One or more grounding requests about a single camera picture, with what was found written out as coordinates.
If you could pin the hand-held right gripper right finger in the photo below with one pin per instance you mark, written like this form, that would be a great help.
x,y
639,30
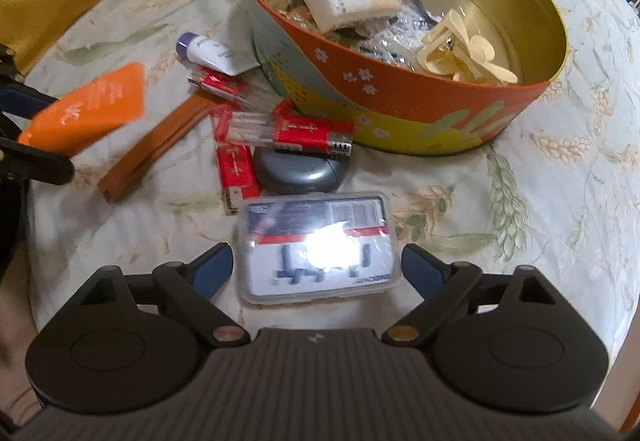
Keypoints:
x,y
425,268

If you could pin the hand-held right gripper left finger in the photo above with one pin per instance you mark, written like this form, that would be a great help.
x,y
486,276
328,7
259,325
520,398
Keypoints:
x,y
210,271

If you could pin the brown long packet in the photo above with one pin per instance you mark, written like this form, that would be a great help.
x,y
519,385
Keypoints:
x,y
155,146

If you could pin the orange tube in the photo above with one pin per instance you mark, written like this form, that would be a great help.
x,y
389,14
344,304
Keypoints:
x,y
92,111

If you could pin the clear plastic box white label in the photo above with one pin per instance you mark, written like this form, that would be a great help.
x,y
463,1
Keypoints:
x,y
320,251

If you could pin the grey round compact case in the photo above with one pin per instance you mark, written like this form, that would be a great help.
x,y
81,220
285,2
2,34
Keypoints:
x,y
300,173

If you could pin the cream flower hair claw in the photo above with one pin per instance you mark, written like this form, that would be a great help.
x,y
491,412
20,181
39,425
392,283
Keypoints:
x,y
465,56

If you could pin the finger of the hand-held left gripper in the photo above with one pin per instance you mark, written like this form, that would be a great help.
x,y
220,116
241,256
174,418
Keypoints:
x,y
20,100
40,166

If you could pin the round orange yellow tin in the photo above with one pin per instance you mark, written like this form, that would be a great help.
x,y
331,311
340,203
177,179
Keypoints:
x,y
400,111

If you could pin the white tube with purple cap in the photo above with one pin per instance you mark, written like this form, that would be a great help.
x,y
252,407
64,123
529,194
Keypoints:
x,y
215,52

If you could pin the red clear lighter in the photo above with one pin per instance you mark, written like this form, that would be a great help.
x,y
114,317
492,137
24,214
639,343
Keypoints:
x,y
237,176
305,133
225,85

